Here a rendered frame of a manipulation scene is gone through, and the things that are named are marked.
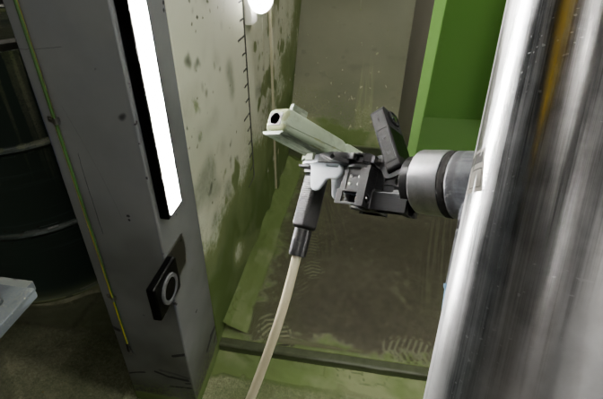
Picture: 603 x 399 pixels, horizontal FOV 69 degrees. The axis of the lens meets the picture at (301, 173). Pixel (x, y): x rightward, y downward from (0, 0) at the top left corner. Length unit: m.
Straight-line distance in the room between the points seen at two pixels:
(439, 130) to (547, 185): 1.37
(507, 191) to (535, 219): 0.02
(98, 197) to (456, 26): 1.10
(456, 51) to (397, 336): 0.91
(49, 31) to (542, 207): 0.74
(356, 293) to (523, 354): 1.35
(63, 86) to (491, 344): 0.75
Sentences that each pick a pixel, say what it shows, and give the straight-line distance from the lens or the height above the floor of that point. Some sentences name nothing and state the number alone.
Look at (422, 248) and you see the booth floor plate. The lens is 1.77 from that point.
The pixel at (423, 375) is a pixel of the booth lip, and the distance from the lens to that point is 1.41.
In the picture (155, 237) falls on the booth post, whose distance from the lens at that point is 0.93.
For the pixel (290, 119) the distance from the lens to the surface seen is 0.67.
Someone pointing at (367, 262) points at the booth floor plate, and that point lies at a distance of 1.67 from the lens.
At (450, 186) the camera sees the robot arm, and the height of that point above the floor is 0.88.
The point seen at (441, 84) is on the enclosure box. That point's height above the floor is 0.66.
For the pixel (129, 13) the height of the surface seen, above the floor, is 1.04.
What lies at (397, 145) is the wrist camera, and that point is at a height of 0.88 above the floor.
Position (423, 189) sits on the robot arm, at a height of 0.86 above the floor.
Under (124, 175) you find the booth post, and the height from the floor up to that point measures 0.75.
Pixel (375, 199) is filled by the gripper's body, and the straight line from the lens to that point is 0.64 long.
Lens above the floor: 1.18
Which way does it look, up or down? 32 degrees down
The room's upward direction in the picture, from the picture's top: straight up
